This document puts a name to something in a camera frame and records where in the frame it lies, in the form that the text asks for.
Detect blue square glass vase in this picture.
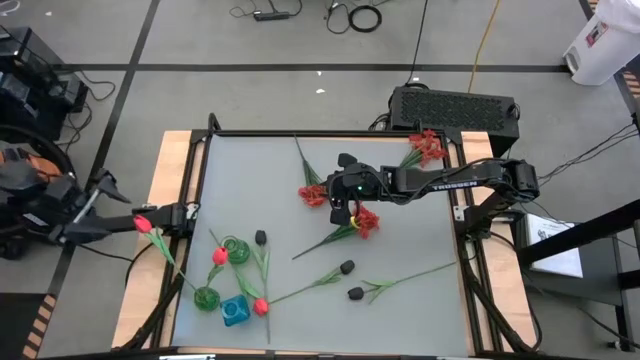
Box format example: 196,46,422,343
219,294,251,328

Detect black metal table frame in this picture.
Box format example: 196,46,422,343
119,112,544,357

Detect black side stand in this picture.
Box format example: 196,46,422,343
514,197,640,351

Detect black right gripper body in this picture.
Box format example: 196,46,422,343
327,152,386,226

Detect coiled black cable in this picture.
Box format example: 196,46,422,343
347,4,384,34

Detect tall green glass vase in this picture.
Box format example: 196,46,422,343
222,235,251,266

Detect orange vacuum cleaner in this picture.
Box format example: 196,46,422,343
0,141,66,261

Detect black power strip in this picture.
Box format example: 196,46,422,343
252,10,291,22

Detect white paper sheet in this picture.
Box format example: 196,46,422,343
524,213,585,279

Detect black cable bundle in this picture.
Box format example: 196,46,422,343
537,122,640,184

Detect black computer case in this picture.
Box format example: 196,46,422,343
388,85,521,161

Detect red artificial flower bunch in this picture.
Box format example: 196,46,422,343
293,133,331,209
291,202,381,261
398,128,450,170

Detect round green glass vase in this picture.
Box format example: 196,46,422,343
193,286,222,313

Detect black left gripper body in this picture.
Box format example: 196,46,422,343
29,177,99,236

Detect yellow cable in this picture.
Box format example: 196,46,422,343
467,0,502,94

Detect black vacuum hose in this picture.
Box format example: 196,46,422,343
0,123,76,171

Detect black equipment stack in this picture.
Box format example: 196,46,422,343
0,24,89,144

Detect black artificial tulip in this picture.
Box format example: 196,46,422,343
347,261,458,305
252,229,273,345
268,259,357,305

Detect white plastic bin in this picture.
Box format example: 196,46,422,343
562,0,640,86

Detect grey table mat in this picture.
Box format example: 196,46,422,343
169,134,471,357

